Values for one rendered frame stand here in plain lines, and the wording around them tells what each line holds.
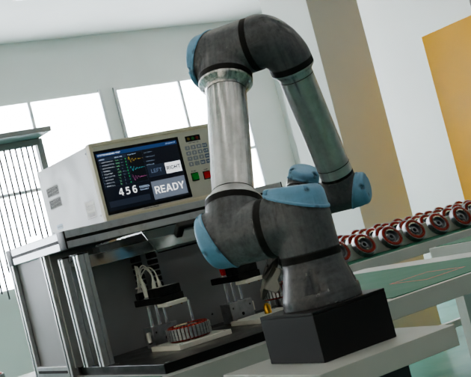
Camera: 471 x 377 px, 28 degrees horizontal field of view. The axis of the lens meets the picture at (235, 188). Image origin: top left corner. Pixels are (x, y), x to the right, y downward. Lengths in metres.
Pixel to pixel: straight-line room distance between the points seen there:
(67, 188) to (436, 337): 1.23
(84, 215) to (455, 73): 4.03
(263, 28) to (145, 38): 8.10
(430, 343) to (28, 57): 7.97
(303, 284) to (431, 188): 7.44
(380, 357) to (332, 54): 4.91
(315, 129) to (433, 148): 7.04
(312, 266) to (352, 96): 4.79
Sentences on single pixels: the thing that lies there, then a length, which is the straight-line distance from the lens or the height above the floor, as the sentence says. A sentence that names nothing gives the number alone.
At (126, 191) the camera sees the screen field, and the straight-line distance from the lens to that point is 2.46.
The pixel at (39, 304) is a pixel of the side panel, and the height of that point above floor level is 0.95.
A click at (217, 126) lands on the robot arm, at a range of 1.90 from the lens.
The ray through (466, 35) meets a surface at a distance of 6.14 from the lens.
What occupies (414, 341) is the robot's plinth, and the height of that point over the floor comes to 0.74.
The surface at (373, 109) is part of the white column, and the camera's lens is 6.56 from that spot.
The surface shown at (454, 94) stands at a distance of 6.24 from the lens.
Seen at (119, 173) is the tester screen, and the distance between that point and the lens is 2.46.
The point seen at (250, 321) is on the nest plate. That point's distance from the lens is 2.42.
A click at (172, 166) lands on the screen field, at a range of 2.53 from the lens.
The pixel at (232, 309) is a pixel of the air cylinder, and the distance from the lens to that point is 2.56.
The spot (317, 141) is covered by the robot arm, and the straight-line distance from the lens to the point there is 2.03.
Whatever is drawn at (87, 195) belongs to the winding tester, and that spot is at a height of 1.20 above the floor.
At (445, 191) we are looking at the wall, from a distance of 9.02.
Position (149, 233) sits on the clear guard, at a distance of 2.20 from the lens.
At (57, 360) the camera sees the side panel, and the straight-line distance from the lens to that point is 2.61.
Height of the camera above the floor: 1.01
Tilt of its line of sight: 3 degrees up
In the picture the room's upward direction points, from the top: 14 degrees counter-clockwise
